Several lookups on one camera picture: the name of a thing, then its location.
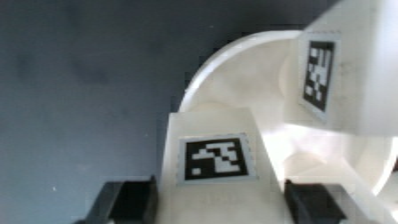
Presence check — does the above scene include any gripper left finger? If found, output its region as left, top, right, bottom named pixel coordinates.
left=73, top=177, right=158, bottom=224

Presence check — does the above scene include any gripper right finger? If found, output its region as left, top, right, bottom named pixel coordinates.
left=284, top=180, right=346, bottom=224

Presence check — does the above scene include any white stool leg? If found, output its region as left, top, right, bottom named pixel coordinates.
left=156, top=108, right=293, bottom=224
left=284, top=0, right=398, bottom=137

